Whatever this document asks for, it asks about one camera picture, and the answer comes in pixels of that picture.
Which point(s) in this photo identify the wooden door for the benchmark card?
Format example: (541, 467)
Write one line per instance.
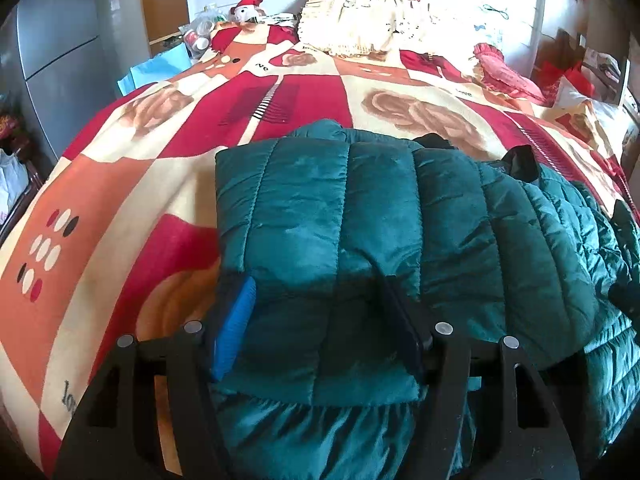
(165, 0)

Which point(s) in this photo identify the dark green puffer jacket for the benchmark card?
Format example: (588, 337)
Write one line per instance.
(380, 220)

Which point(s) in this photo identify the pink ruffled pillow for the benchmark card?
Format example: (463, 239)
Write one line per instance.
(505, 75)

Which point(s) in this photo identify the grey refrigerator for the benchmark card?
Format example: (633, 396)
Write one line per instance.
(55, 50)

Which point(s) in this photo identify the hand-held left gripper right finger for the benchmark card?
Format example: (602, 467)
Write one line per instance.
(406, 332)

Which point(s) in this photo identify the cream ruffled pillow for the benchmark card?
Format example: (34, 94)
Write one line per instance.
(365, 20)

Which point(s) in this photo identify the red orange printed blanket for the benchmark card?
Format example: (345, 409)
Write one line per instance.
(125, 190)

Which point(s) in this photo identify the white floral pillow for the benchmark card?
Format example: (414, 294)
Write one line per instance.
(595, 110)

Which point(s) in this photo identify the pile of colourful cloths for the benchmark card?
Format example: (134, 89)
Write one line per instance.
(6, 125)

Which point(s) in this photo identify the cluster of bottles and jars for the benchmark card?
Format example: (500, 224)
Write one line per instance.
(200, 30)

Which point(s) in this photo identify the dark wooden cabinet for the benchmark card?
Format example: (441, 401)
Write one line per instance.
(22, 210)

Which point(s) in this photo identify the plush toy with red hat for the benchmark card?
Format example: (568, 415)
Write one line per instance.
(246, 9)

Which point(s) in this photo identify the white plastic bag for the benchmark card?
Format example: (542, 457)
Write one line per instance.
(12, 180)

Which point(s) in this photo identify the wooden chair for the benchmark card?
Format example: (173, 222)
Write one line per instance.
(607, 67)

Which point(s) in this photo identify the light blue bag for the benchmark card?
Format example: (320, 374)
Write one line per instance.
(155, 67)

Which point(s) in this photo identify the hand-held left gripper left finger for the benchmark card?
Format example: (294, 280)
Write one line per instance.
(234, 332)

